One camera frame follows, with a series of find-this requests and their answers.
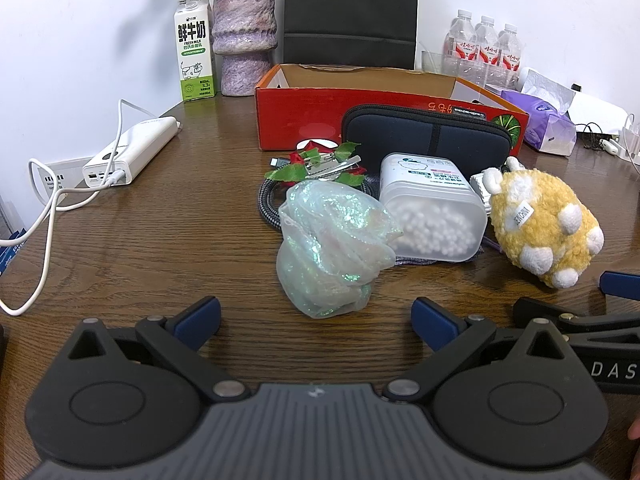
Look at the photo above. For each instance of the purple tissue pack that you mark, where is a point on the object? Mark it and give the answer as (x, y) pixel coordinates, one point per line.
(545, 130)

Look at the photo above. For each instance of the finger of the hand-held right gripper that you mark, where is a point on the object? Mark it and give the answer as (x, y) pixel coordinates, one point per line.
(622, 285)
(540, 310)

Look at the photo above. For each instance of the blue packet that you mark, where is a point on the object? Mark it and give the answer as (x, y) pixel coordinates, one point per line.
(7, 255)

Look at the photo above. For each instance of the wooden desktop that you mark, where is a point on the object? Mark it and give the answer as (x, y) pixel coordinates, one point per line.
(175, 235)

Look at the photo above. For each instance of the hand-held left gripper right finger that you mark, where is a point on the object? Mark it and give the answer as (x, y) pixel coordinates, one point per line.
(432, 322)

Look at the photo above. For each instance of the clear plastic container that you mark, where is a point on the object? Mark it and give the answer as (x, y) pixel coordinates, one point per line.
(430, 62)

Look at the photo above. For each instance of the black chair back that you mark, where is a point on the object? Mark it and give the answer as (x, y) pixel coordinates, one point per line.
(350, 10)

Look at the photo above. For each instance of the dark blue zip pouch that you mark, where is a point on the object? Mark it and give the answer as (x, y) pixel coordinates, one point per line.
(400, 135)

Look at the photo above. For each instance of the red rose hair clip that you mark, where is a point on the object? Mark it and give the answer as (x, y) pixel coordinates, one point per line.
(320, 165)

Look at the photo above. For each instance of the white power bank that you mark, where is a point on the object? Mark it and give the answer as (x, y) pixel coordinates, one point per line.
(135, 150)

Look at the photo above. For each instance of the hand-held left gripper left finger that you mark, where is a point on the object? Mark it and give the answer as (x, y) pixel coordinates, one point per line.
(200, 320)

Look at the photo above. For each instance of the clear water bottle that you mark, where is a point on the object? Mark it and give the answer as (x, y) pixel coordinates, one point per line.
(459, 45)
(510, 55)
(486, 50)

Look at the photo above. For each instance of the purple textured vase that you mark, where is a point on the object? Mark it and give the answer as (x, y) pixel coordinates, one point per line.
(245, 25)

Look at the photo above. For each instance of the red cardboard box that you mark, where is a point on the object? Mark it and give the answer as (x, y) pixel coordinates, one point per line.
(300, 110)

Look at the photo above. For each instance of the white wall socket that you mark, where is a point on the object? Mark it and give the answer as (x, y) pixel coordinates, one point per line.
(55, 172)

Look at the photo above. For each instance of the green white milk carton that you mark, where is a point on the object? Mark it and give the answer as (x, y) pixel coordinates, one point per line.
(195, 50)

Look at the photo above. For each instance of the yellow white plush toy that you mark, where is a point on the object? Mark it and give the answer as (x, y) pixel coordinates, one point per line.
(540, 220)

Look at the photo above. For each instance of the white plug charger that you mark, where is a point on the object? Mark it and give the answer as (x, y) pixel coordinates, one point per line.
(631, 140)

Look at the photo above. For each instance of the iridescent plastic bag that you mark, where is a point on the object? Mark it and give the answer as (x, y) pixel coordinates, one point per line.
(325, 250)

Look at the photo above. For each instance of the translucent cotton swab box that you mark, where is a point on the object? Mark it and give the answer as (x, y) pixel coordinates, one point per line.
(430, 220)

